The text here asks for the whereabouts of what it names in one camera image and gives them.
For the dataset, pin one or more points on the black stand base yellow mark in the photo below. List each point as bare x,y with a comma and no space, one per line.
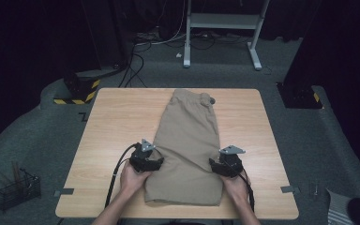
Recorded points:
298,95

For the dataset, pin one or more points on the person's left hand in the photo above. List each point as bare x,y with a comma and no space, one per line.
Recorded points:
134,182

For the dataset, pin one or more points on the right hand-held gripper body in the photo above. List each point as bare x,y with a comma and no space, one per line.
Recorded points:
231,165

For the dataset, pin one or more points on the person's right hand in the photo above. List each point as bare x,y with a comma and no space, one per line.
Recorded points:
236,189

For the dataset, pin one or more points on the black yellow striped stand base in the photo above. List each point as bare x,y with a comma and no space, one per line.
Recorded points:
81,89

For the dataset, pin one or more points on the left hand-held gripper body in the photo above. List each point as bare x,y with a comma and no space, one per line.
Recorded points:
139,159

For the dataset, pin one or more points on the grey table grommet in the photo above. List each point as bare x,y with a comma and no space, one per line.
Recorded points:
212,100

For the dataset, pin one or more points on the grey striped cloth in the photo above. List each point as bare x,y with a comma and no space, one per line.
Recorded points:
337,209

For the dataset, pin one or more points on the khaki shorts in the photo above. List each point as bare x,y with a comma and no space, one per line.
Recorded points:
187,150

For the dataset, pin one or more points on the white metal stand frame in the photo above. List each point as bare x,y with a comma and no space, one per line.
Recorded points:
222,20

